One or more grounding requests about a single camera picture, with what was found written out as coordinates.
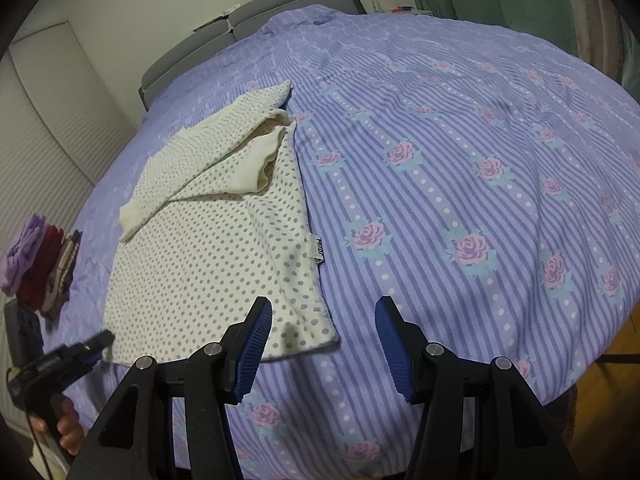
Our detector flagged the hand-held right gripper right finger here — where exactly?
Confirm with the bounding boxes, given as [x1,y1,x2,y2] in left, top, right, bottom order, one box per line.
[375,296,581,480]

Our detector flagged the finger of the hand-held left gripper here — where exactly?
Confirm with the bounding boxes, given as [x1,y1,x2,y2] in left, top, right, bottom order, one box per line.
[60,329,116,368]
[4,300,45,370]

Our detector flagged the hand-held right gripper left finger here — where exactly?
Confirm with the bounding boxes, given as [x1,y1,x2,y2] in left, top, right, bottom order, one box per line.
[70,296,273,480]

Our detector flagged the cream polka-dot long-sleeve shirt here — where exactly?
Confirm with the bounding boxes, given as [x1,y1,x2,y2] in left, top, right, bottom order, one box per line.
[102,80,342,367]

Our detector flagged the person's left hand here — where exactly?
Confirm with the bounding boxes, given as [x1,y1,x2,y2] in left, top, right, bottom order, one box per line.
[56,397,82,457]

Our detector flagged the dark red folded garment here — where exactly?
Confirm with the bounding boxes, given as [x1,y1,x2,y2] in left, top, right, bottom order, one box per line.
[17,225,66,311]

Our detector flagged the beige folded garment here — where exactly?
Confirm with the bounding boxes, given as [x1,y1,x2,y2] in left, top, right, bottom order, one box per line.
[47,240,76,308]

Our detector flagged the purple folded garment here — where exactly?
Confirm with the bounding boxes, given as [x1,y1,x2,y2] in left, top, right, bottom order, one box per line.
[0,212,48,296]

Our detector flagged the brown knitted folded garment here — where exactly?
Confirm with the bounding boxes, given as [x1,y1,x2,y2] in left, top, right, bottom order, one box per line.
[42,230,83,321]

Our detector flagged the purple floral striped blanket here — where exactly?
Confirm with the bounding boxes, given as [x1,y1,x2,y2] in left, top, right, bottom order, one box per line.
[65,4,640,480]

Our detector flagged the white louvred wardrobe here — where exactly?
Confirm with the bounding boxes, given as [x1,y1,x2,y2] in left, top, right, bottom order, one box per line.
[0,21,132,411]

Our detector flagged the grey padded headboard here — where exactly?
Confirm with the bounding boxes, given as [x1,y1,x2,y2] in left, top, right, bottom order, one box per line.
[139,0,368,111]

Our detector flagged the beige curtain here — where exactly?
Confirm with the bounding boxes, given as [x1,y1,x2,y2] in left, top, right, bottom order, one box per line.
[565,0,640,91]

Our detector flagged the thin black cable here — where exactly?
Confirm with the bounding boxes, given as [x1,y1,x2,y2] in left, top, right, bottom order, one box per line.
[29,416,57,480]

